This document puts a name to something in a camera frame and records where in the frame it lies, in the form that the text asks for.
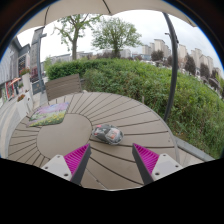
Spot transparent grey computer mouse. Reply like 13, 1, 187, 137
91, 123, 125, 147

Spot green hedge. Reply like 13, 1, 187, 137
45, 57, 224, 160

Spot dark grey pillar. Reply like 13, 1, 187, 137
29, 26, 47, 95

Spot beige parasol canopy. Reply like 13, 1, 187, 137
16, 0, 198, 35

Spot red-framed sign board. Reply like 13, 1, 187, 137
3, 78, 21, 100

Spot flower-print mouse pad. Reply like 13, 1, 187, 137
26, 101, 71, 129

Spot sparse-leafed tree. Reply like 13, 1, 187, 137
52, 13, 102, 61

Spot dark curved parasol pole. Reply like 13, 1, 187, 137
162, 12, 180, 124

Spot distant apartment buildings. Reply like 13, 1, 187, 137
141, 38, 224, 78

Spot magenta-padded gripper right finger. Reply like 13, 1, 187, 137
131, 142, 185, 187

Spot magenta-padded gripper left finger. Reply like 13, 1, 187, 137
40, 143, 93, 187

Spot brown slatted chair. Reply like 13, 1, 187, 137
44, 73, 85, 102

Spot round leafy tree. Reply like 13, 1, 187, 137
91, 16, 143, 59

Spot tall white flower planter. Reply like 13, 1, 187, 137
19, 67, 33, 96

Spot low white flower planter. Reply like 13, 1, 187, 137
15, 94, 35, 120

